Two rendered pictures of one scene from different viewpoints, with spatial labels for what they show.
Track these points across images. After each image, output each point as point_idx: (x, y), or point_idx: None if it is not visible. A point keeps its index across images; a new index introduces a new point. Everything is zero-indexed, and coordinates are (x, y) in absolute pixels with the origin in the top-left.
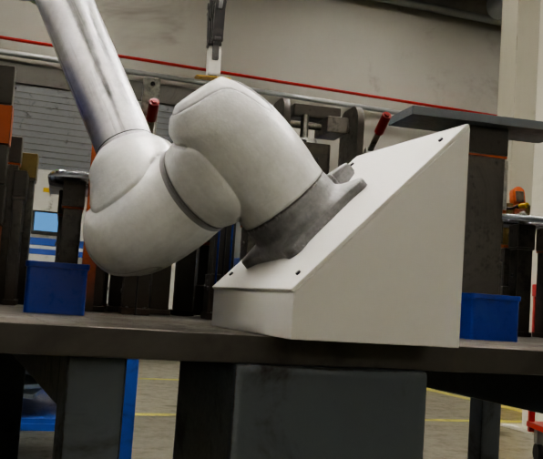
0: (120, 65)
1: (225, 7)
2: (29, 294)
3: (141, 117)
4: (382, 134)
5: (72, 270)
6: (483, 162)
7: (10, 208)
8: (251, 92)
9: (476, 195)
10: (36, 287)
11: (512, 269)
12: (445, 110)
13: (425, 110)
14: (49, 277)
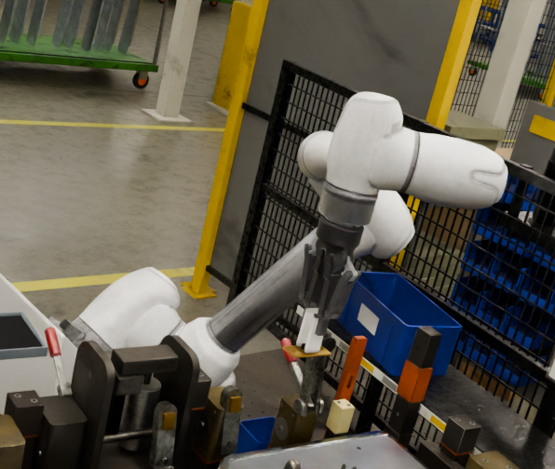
0: (252, 284)
1: (304, 254)
2: (265, 436)
3: (218, 313)
4: (51, 356)
5: (247, 423)
6: None
7: None
8: (130, 273)
9: None
10: (263, 433)
11: None
12: None
13: (7, 315)
14: (258, 427)
